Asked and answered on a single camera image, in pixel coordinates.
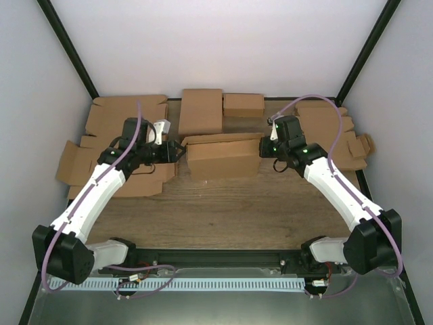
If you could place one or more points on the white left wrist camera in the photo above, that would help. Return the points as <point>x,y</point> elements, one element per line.
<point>159,129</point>

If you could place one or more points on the black right corner frame post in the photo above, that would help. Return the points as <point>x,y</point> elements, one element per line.
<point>369,45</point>

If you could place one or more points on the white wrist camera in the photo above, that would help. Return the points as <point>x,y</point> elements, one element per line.
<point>159,129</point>
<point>271,122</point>

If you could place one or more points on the stack of small cardboard blanks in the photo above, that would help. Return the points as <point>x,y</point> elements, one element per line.
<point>321,125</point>

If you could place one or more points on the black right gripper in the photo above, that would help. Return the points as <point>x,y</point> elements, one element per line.
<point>264,152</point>

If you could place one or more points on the flat cardboard blank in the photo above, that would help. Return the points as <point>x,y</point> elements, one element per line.
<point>107,114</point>
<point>78,162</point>

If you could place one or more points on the black corner frame post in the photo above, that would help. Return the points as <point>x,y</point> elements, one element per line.
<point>369,45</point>
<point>63,37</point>

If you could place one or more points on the small folded cardboard box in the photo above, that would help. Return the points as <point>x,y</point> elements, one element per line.
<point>243,105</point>

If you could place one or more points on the large cardboard box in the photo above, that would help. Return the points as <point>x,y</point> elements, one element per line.
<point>223,156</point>

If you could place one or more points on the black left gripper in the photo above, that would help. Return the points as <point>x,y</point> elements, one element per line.
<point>170,151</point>

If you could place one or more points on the flat cardboard blank front left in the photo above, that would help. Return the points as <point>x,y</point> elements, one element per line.
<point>78,162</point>

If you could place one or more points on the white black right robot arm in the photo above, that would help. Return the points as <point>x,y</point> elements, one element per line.
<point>375,234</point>

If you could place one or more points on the flat cardboard blank back left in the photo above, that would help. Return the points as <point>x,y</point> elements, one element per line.
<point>107,114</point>

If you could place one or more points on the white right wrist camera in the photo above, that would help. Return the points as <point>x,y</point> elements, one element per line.
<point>271,122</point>

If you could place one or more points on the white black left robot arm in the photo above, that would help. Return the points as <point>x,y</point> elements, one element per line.
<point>61,249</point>

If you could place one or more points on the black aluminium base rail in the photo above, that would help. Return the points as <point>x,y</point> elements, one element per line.
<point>216,255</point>

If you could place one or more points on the tall folded cardboard box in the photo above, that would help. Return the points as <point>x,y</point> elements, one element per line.
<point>201,112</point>

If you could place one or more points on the light blue slotted cable duct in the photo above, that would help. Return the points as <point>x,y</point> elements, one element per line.
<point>289,285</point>

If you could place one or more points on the black left corner frame post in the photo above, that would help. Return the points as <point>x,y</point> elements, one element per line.
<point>63,37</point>

